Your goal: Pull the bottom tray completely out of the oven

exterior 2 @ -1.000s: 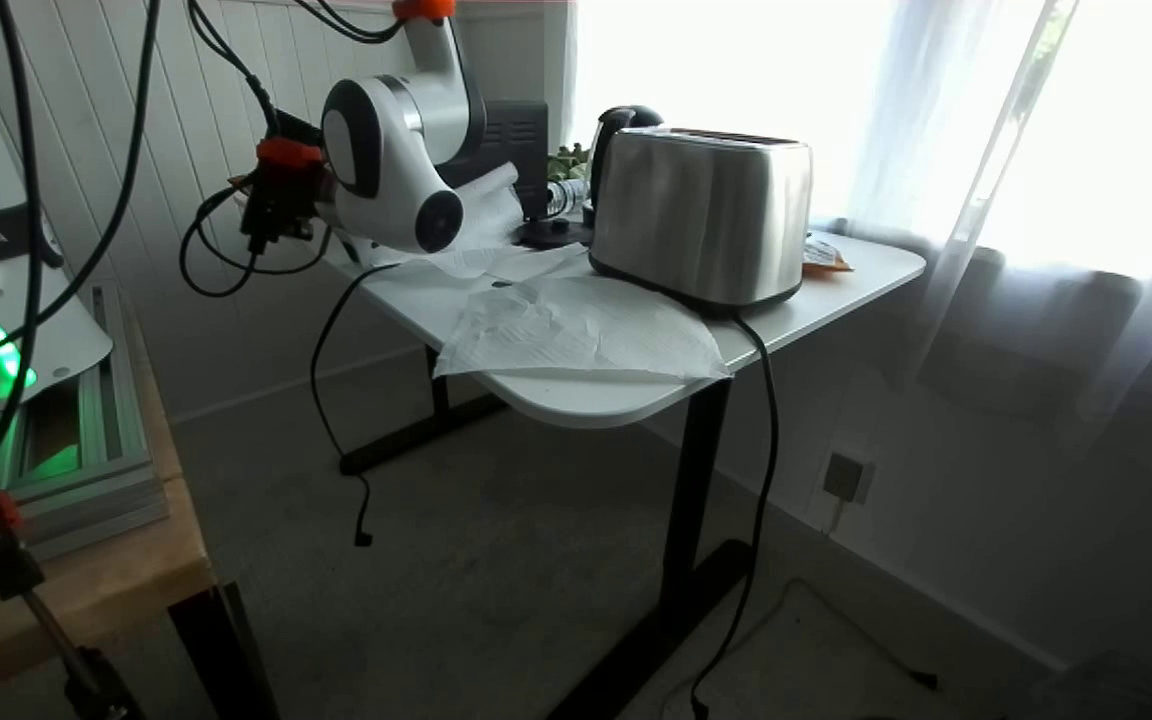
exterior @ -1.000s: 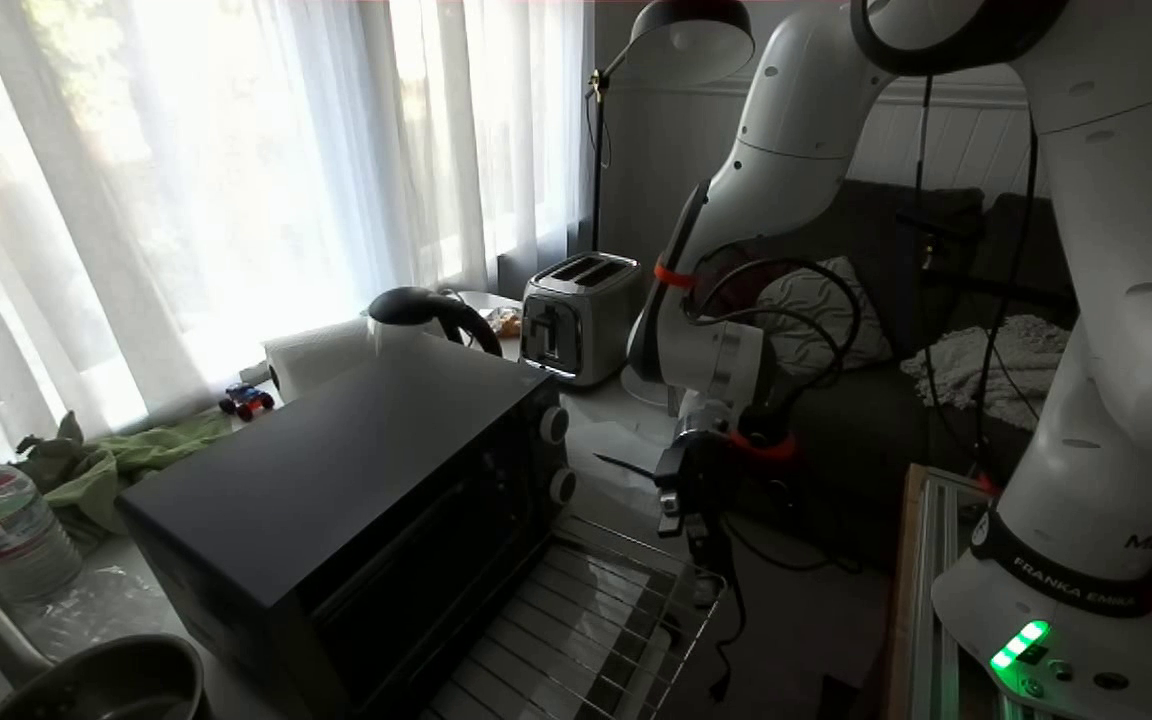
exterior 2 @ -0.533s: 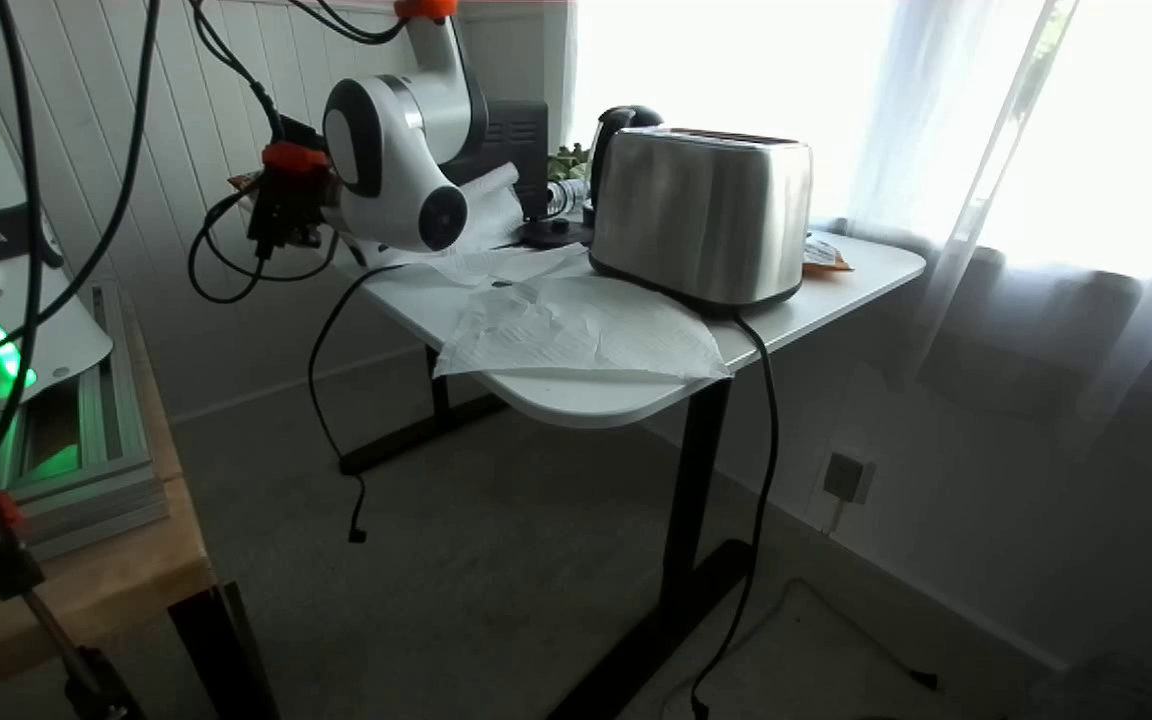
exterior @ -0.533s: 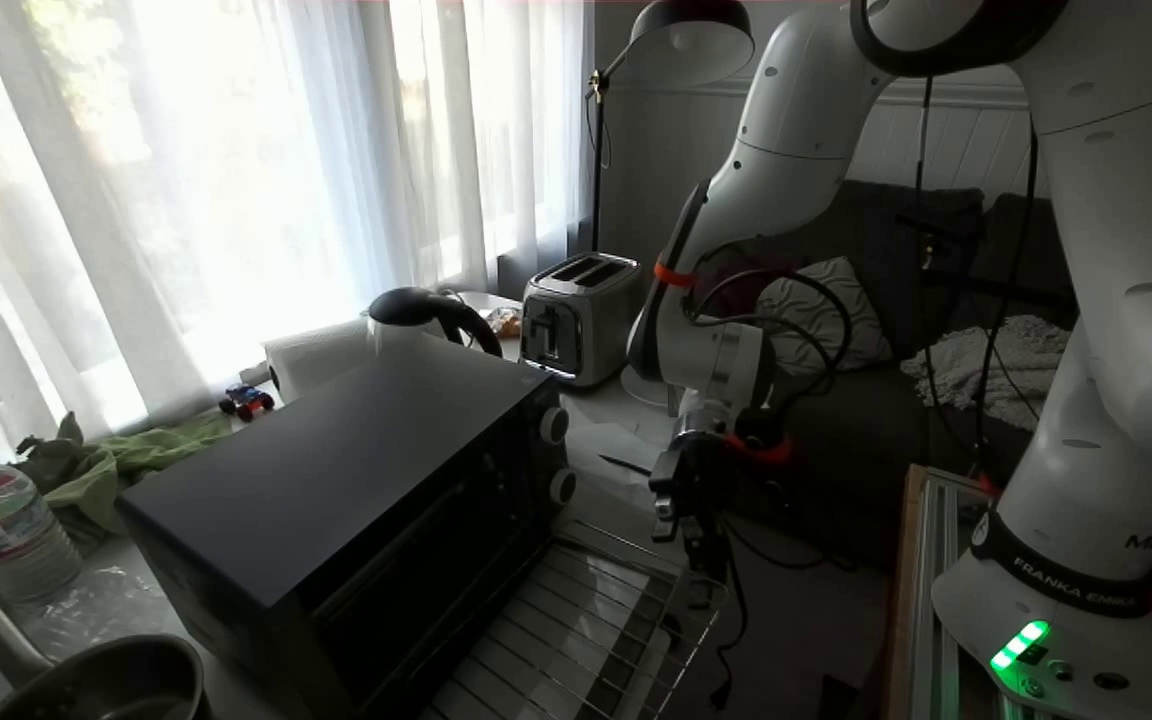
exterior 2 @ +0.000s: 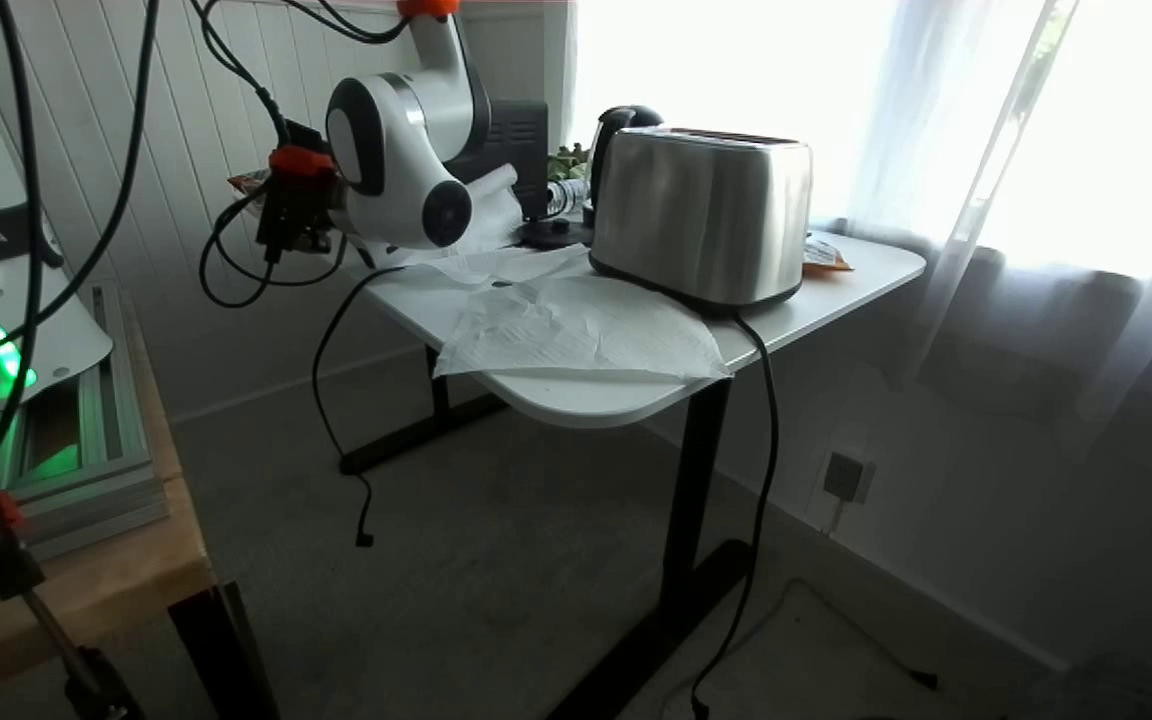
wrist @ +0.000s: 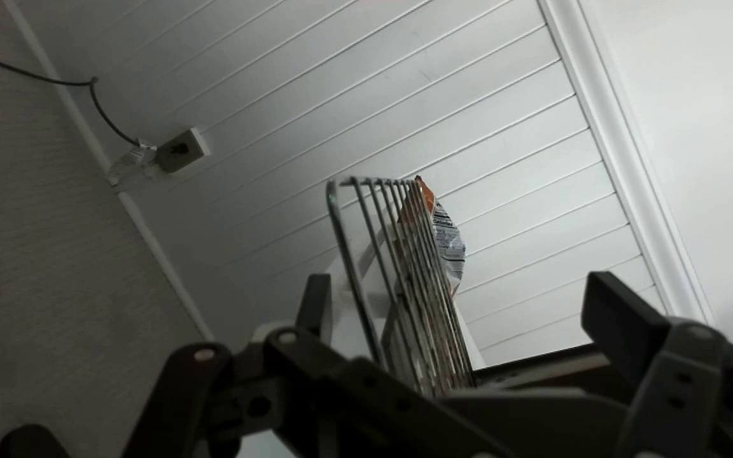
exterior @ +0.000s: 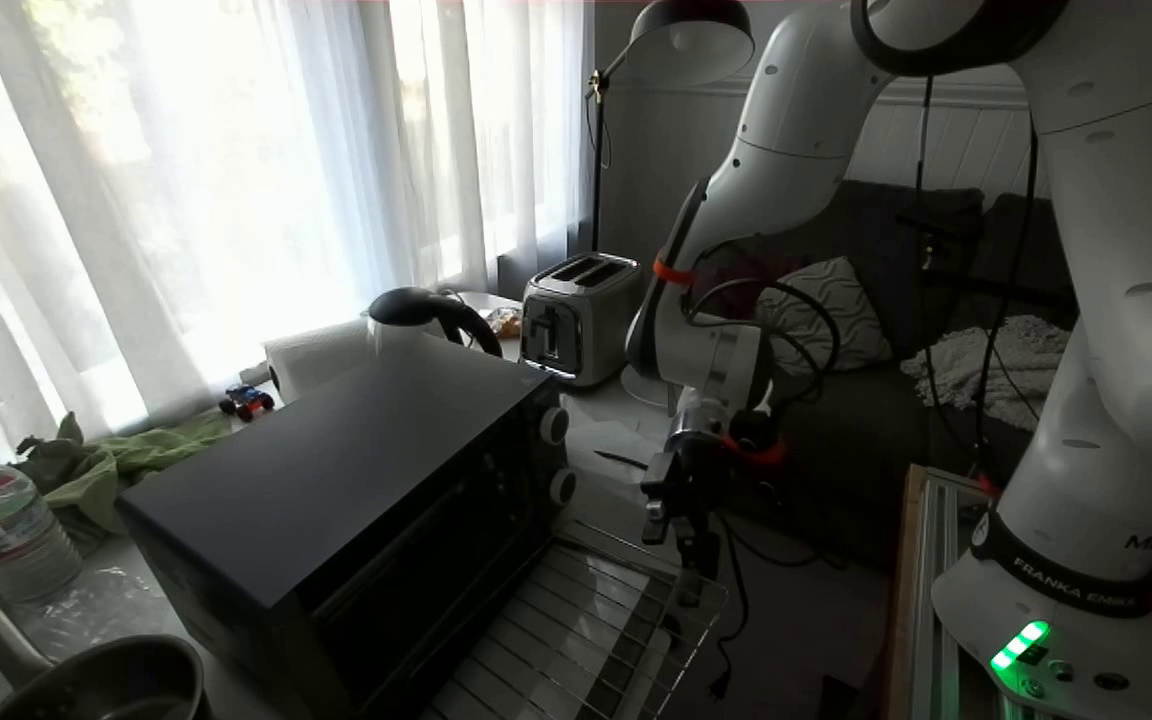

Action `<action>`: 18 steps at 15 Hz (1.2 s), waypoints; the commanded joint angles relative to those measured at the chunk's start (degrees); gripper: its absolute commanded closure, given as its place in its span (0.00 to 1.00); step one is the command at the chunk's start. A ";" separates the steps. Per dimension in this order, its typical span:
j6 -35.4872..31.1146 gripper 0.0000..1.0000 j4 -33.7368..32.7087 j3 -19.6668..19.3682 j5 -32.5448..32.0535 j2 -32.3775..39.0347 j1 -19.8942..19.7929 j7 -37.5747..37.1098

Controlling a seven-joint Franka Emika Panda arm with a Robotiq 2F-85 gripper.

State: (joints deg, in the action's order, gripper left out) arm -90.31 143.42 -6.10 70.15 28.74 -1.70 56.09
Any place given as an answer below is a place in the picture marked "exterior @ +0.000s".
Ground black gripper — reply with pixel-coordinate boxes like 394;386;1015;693
635;419;749;583

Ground small dark object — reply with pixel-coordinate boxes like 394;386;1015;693
410;522;687;720

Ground metal wire oven tray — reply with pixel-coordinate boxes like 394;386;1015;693
422;531;687;720

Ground black toaster oven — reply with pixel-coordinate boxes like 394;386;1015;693
115;324;583;720

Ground white desk black legs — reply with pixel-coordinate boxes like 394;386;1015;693
0;284;738;720

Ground dark grey sofa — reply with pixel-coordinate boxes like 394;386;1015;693
491;177;1086;574

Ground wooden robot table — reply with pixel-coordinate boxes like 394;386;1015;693
875;456;1006;720

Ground silver toaster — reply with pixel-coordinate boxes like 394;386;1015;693
515;249;649;393

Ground orange snack packet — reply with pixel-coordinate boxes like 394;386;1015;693
484;295;526;340

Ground grey patterned pillow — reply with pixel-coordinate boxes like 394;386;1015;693
749;253;898;378

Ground white crumpled blanket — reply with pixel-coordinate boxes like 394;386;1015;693
896;310;1073;430

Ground black kettle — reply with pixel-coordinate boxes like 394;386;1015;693
365;284;502;360

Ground black floor lamp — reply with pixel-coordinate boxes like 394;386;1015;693
583;0;754;263

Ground white paper towel roll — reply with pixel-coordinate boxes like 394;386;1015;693
261;316;385;400

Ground small red toy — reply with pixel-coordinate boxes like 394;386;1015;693
217;378;276;422

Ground green cloth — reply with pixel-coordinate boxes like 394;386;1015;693
11;403;251;537

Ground white sheer curtain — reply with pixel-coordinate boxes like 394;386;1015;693
0;0;591;473

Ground dark metal bowl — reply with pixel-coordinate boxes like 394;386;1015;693
0;632;210;720

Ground black wrist cable bundle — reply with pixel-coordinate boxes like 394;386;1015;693
682;234;846;453

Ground orange cable strap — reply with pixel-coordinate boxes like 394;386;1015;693
649;256;694;290

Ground aluminium mounting frame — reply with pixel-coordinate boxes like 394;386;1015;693
911;473;1006;720

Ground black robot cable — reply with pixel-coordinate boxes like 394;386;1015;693
911;72;945;275
971;116;1049;477

